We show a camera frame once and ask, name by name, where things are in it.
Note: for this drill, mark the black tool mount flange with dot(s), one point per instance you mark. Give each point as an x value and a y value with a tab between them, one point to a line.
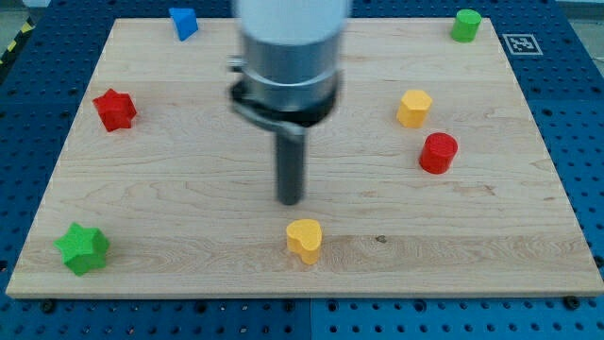
289	124

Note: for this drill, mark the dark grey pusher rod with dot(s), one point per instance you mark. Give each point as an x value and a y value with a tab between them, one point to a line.
290	168

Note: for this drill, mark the yellow heart block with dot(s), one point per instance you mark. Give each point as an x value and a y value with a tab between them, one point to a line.
304	238

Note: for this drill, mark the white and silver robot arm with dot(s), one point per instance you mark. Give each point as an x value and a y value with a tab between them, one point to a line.
290	76

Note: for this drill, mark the yellow hexagon block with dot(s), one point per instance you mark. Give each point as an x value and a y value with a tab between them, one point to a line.
413	108

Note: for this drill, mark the light wooden board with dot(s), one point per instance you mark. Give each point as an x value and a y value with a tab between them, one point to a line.
187	197

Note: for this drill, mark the red cylinder block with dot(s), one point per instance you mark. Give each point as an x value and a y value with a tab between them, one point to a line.
438	153

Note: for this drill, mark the blue triangle block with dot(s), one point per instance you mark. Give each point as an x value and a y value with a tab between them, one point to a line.
185	22

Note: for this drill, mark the red star block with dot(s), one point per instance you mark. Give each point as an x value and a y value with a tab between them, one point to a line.
116	110

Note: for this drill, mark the green cylinder block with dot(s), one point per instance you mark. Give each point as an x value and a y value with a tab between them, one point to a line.
466	25

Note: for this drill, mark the green star block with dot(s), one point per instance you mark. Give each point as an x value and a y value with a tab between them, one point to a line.
83	249

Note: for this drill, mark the white fiducial marker tag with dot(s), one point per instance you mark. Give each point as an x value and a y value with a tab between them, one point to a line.
521	44

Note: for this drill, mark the black bolt left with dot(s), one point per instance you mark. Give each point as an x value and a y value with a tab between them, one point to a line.
48	306

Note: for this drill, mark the black bolt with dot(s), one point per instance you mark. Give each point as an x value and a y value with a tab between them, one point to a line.
48	306
571	303

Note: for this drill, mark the black bolt right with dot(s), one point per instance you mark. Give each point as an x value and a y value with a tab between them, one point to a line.
571	303

